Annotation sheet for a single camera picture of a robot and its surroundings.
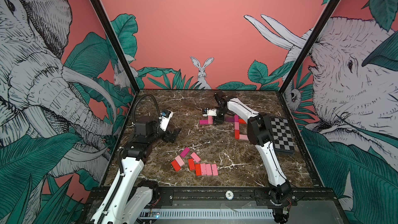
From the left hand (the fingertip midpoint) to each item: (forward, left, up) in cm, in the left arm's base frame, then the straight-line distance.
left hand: (173, 122), depth 76 cm
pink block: (+15, -20, -21) cm, 33 cm away
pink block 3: (-12, -1, -22) cm, 25 cm away
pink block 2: (+8, -37, -18) cm, 42 cm away
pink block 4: (-10, -10, -21) cm, 25 cm away
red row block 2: (-17, -12, -21) cm, 29 cm away
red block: (-14, +1, -22) cm, 26 cm away
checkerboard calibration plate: (-1, -64, -19) cm, 67 cm away
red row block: (+2, -36, -20) cm, 41 cm away
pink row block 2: (-18, -17, -21) cm, 32 cm away
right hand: (+18, -24, -21) cm, 36 cm away
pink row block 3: (-18, -21, -21) cm, 34 cm away
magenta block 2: (-7, -4, -21) cm, 23 cm away
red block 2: (-14, -8, -21) cm, 27 cm away
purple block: (+15, -34, -21) cm, 43 cm away
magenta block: (+14, -16, -22) cm, 31 cm away
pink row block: (-17, -14, -21) cm, 31 cm away
